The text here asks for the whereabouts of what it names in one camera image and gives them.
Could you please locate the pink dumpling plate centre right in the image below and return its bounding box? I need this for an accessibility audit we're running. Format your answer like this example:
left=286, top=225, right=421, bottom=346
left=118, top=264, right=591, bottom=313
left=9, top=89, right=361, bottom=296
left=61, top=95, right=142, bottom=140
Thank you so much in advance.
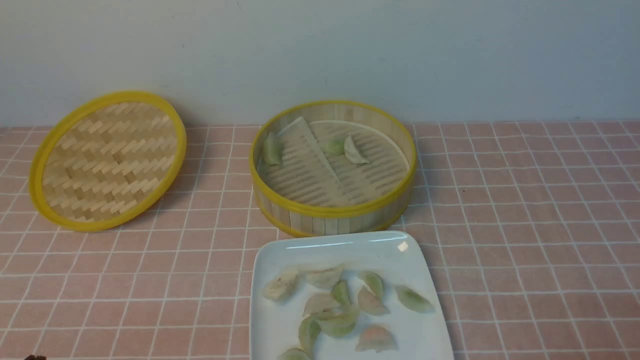
left=358, top=285, right=390, bottom=316

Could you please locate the yellow-rimmed bamboo steamer basket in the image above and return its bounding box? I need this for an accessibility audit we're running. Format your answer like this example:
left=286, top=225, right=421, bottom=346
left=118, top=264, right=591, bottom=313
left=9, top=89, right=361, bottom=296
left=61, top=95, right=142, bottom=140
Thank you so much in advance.
left=249, top=100, right=418, bottom=237

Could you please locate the green dumpling plate far right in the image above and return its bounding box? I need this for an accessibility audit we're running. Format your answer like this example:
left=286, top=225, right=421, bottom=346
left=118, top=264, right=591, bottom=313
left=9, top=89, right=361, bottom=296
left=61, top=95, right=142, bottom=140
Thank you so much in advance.
left=394, top=285, right=435, bottom=313

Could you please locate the pink dumpling plate centre left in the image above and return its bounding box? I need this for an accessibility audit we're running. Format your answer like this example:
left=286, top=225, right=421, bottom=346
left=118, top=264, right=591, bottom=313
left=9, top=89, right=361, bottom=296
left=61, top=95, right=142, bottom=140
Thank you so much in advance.
left=302, top=292, right=342, bottom=317

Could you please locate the yellow-rimmed bamboo steamer lid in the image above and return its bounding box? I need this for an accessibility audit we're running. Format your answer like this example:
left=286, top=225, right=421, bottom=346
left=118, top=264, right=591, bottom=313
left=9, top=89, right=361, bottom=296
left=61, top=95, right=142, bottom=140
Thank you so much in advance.
left=29, top=91, right=187, bottom=232

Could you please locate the green dumpling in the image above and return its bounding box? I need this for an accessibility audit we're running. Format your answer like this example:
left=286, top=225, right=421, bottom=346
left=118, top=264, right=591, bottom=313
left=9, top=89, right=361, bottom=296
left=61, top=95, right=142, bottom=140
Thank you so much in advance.
left=262, top=132, right=282, bottom=166
left=323, top=137, right=345, bottom=157

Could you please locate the white dumpling plate top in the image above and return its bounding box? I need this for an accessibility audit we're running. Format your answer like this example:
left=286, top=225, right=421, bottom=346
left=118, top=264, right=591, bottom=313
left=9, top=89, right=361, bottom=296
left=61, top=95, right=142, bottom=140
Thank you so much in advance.
left=302, top=264, right=345, bottom=289

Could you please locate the pale dumpling plate top-left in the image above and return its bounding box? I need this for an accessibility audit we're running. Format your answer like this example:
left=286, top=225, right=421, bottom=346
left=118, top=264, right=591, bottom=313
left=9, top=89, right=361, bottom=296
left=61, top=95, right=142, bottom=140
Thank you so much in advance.
left=262, top=269, right=299, bottom=302

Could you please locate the large green dumpling plate centre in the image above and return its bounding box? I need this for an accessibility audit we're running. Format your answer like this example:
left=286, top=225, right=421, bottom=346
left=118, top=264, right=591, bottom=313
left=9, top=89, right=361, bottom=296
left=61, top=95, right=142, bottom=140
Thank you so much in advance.
left=310, top=305, right=361, bottom=338

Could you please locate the pink dumpling plate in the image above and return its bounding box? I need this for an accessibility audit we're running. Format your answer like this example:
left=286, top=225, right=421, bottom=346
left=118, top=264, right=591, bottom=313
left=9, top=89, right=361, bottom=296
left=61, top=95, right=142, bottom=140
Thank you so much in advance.
left=302, top=292, right=342, bottom=317
left=355, top=325, right=398, bottom=353
left=358, top=285, right=390, bottom=316

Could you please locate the green dumpling plate upper middle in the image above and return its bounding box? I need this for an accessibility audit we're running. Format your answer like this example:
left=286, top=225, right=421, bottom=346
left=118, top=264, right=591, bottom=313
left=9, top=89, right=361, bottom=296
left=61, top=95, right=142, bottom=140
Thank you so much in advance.
left=330, top=279, right=353, bottom=309

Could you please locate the green dumpling plate bottom edge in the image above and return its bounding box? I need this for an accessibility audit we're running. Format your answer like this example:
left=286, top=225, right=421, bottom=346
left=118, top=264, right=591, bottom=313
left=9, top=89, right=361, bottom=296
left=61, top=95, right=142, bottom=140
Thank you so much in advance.
left=277, top=347, right=311, bottom=360

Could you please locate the green dumpling plate top right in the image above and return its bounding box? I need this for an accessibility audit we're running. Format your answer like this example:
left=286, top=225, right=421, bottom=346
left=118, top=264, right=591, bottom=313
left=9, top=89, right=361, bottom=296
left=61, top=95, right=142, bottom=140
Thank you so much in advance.
left=358, top=270, right=386, bottom=301

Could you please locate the green dumpling plate lower left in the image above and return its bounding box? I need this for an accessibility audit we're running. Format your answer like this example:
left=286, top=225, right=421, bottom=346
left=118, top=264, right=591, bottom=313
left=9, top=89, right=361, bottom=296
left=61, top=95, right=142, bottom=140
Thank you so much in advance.
left=298, top=316, right=322, bottom=357

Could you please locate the white square plate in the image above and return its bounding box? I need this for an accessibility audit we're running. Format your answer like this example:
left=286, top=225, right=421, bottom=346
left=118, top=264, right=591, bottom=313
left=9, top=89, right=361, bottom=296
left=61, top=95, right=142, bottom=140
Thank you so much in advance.
left=249, top=230, right=455, bottom=360

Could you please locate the white mesh steamer liner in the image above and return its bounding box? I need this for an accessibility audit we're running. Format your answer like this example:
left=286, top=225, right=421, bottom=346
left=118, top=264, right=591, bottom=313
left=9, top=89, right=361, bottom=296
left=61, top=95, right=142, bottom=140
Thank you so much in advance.
left=257, top=116, right=410, bottom=208

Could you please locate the pink dumpling plate bottom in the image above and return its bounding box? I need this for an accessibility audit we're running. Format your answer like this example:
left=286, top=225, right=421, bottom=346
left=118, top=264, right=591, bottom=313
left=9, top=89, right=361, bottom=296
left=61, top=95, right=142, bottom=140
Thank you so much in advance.
left=355, top=325, right=398, bottom=353

